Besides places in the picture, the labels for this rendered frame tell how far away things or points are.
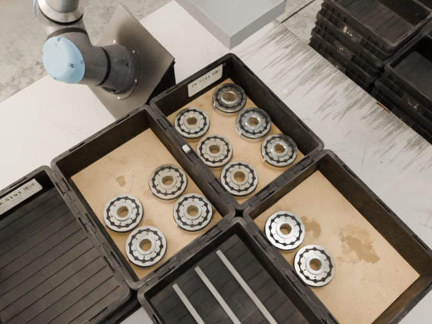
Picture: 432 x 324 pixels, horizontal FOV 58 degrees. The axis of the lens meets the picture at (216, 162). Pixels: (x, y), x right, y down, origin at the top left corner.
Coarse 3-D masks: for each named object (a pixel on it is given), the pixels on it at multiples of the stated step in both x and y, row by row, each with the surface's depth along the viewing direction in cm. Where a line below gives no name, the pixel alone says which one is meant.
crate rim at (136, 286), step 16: (112, 128) 104; (80, 144) 101; (176, 144) 102; (192, 160) 100; (80, 208) 94; (192, 240) 91; (112, 256) 89; (176, 256) 90; (128, 272) 88; (160, 272) 88
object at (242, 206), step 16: (240, 64) 114; (192, 80) 112; (256, 80) 111; (160, 96) 108; (272, 96) 109; (160, 112) 106; (288, 112) 107; (304, 128) 105; (320, 144) 103; (304, 160) 101; (208, 176) 99; (224, 192) 97; (256, 192) 97; (240, 208) 95
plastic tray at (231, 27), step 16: (176, 0) 108; (192, 0) 109; (208, 0) 109; (224, 0) 109; (240, 0) 109; (256, 0) 109; (272, 0) 108; (192, 16) 106; (208, 16) 100; (224, 16) 106; (240, 16) 106; (256, 16) 106; (272, 16) 104; (224, 32) 98; (240, 32) 99
